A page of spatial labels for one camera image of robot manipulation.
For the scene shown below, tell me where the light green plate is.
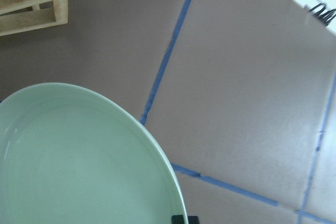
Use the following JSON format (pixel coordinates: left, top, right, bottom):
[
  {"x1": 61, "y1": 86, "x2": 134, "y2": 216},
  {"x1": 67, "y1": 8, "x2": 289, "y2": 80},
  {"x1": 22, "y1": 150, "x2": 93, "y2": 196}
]
[{"x1": 1, "y1": 83, "x2": 188, "y2": 223}]

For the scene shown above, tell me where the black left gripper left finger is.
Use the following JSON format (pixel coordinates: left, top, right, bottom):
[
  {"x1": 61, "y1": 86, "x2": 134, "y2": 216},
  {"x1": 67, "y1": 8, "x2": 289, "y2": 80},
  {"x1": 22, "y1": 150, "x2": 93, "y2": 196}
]
[{"x1": 171, "y1": 215, "x2": 184, "y2": 224}]

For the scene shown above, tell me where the wooden plate rack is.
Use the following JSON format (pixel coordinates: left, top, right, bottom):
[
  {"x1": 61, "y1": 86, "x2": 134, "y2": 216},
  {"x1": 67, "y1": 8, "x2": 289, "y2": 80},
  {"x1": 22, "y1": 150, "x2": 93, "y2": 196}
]
[{"x1": 1, "y1": 0, "x2": 68, "y2": 36}]

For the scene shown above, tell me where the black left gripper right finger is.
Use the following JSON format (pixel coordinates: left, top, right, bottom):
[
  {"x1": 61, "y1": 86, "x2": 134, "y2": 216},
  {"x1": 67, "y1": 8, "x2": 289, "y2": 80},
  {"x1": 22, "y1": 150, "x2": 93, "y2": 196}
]
[{"x1": 188, "y1": 216, "x2": 199, "y2": 224}]

